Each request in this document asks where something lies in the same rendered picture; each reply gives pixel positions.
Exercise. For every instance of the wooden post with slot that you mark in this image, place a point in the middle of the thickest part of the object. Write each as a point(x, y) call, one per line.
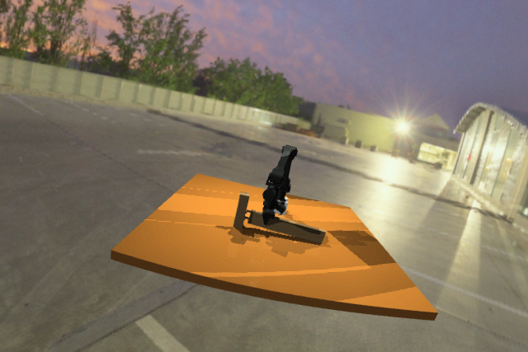
point(241, 209)

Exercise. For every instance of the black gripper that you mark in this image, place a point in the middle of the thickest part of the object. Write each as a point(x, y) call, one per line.
point(268, 210)

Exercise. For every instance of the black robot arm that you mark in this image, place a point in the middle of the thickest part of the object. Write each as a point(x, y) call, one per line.
point(280, 179)

